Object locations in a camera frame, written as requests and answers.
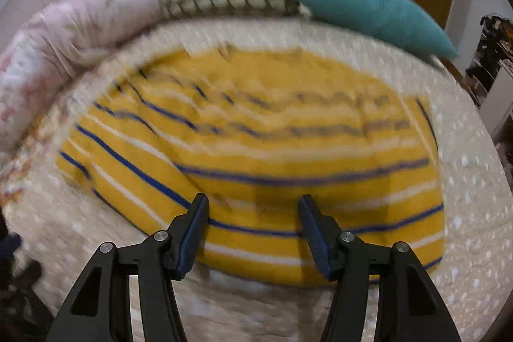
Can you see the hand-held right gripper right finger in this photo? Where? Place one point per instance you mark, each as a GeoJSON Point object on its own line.
{"type": "Point", "coordinates": [316, 236]}

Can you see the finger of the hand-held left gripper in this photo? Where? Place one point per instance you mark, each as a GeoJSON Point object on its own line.
{"type": "Point", "coordinates": [10, 244]}

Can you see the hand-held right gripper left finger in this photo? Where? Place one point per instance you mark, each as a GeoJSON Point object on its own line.
{"type": "Point", "coordinates": [190, 234]}

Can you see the yellow striped knit sweater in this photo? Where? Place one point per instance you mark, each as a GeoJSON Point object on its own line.
{"type": "Point", "coordinates": [256, 165]}

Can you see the beige dotted bed quilt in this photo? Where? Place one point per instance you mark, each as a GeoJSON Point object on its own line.
{"type": "Point", "coordinates": [469, 226]}

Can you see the pink floral comforter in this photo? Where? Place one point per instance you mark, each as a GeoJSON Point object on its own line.
{"type": "Point", "coordinates": [72, 45]}

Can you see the cluttered shelf rack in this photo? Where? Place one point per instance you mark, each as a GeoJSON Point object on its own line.
{"type": "Point", "coordinates": [491, 53]}

